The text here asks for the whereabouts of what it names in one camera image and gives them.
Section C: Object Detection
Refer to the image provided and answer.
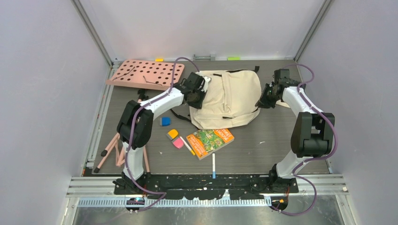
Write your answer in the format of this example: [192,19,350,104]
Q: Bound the cream canvas backpack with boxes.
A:
[172,66,278,129]

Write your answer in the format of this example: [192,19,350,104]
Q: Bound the orange paperback book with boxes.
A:
[186,129,235,160]

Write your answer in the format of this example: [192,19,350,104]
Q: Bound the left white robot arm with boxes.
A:
[116,73,211,194]

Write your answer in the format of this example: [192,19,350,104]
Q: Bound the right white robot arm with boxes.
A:
[256,68,335,192]

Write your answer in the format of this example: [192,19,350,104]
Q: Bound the blue eraser block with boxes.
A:
[160,117,171,127]

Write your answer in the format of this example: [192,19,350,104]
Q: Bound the orange eraser block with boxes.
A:
[167,129,179,140]

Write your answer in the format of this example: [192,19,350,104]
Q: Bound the pink eraser block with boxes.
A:
[172,137,184,149]

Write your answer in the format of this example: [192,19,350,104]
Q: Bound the pink perforated stand board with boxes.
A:
[106,59,185,90]

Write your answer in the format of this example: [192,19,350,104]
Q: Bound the yellow capped white marker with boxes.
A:
[179,136,196,156]

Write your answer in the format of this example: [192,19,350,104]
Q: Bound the blue capped white marker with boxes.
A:
[212,153,216,179]

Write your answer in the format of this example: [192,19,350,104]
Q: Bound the pink tripod stand legs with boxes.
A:
[93,89,152,177]

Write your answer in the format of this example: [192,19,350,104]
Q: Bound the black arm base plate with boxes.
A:
[113,174,299,200]

